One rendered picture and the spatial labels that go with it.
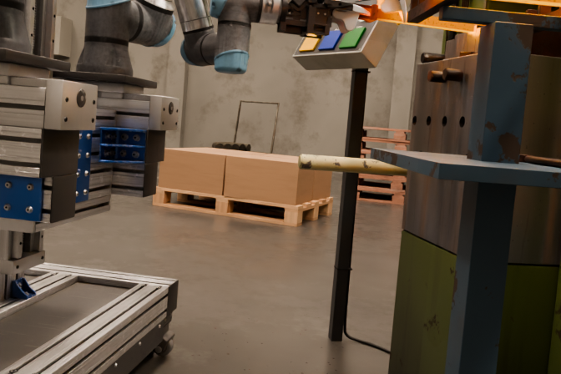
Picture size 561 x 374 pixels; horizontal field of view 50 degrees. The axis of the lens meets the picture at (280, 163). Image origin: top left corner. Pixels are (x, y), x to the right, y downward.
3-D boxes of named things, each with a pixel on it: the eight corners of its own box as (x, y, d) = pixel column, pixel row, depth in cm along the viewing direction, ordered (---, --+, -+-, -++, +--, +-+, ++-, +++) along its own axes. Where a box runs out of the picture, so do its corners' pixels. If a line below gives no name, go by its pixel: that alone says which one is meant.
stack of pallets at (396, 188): (444, 201, 678) (451, 133, 673) (450, 209, 603) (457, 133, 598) (349, 191, 699) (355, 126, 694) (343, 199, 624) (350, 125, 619)
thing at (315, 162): (300, 171, 176) (302, 153, 175) (296, 169, 181) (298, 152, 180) (439, 180, 184) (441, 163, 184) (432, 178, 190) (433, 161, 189)
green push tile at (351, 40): (354, 46, 181) (365, 26, 183) (337, 47, 187) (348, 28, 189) (357, 50, 182) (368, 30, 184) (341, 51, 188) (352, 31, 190)
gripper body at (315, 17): (323, 39, 142) (274, 32, 140) (326, 2, 142) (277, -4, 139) (332, 35, 135) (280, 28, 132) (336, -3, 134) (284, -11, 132)
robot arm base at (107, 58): (64, 71, 159) (67, 33, 158) (92, 76, 173) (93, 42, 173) (118, 75, 156) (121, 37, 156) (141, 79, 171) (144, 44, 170)
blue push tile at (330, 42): (332, 48, 189) (343, 29, 191) (317, 49, 195) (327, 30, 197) (336, 51, 190) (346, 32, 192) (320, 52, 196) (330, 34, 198)
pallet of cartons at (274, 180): (335, 212, 516) (339, 159, 513) (308, 228, 426) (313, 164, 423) (195, 195, 553) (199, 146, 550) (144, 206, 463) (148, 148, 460)
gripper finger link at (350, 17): (367, 34, 140) (328, 29, 138) (370, 8, 140) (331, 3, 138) (371, 32, 137) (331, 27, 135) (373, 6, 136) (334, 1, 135)
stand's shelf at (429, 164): (438, 179, 73) (439, 163, 73) (370, 158, 113) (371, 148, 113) (672, 197, 75) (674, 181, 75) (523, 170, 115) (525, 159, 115)
